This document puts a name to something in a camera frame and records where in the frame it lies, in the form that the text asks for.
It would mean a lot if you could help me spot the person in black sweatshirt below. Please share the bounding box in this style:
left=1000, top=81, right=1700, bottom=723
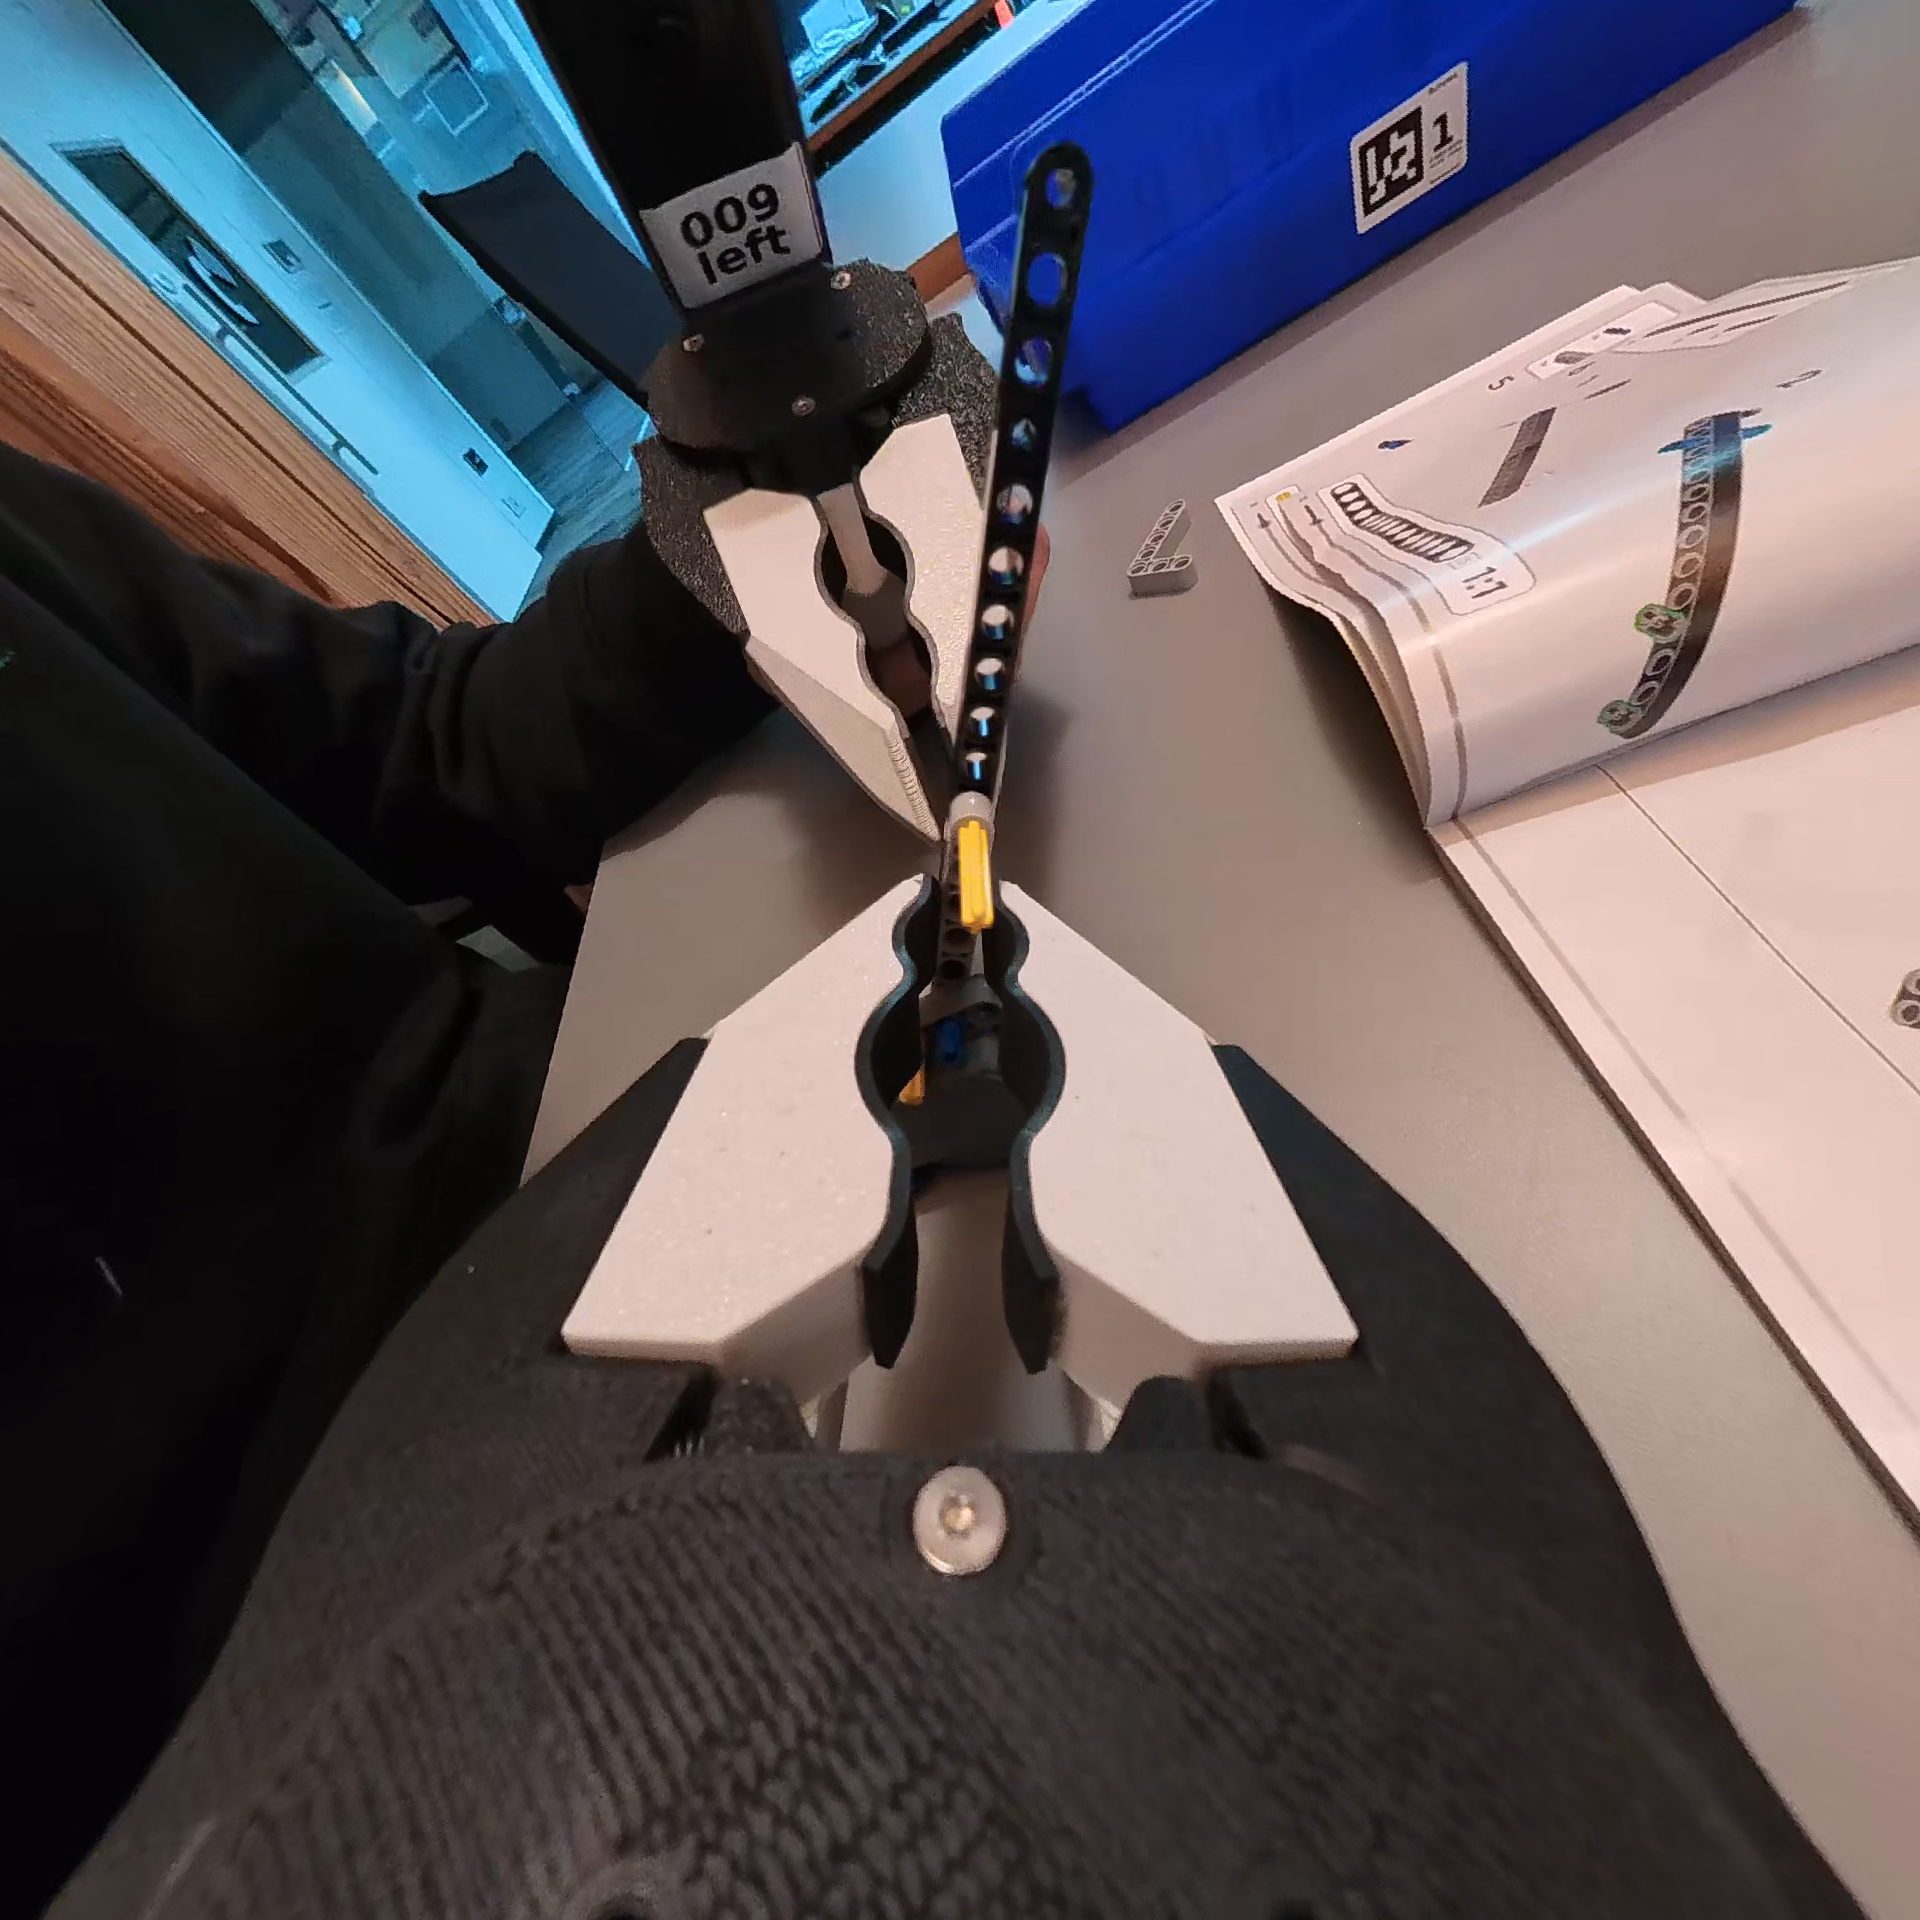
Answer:
left=0, top=441, right=601, bottom=1920

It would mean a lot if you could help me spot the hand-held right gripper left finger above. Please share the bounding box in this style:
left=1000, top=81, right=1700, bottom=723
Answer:
left=558, top=866, right=939, bottom=1442

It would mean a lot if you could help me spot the small grey angled toy beam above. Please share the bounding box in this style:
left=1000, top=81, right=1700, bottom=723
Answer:
left=1124, top=499, right=1203, bottom=596

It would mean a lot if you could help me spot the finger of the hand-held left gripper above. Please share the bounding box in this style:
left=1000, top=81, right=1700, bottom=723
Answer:
left=859, top=415, right=1000, bottom=798
left=702, top=487, right=945, bottom=839

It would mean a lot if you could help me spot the grey desk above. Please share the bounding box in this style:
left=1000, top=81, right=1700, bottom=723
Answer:
left=516, top=0, right=1920, bottom=1920

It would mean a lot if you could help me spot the person's left forearm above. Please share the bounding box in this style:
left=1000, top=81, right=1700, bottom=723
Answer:
left=299, top=516, right=797, bottom=963

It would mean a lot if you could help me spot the black office chair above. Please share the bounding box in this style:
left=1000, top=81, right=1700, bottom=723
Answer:
left=421, top=152, right=684, bottom=406

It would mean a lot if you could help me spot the black toy beam assembly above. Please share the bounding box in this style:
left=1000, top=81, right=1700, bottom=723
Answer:
left=885, top=143, right=1097, bottom=1179

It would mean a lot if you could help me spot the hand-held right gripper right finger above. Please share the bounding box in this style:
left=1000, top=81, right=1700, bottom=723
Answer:
left=982, top=866, right=1368, bottom=1441

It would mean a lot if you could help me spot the black wall sign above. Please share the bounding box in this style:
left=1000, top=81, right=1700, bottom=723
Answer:
left=60, top=143, right=324, bottom=377

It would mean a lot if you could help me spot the white instruction booklet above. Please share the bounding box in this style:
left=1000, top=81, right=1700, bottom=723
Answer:
left=1216, top=258, right=1920, bottom=1536

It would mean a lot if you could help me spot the blue plastic bin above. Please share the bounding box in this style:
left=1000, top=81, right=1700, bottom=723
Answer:
left=942, top=0, right=1802, bottom=433

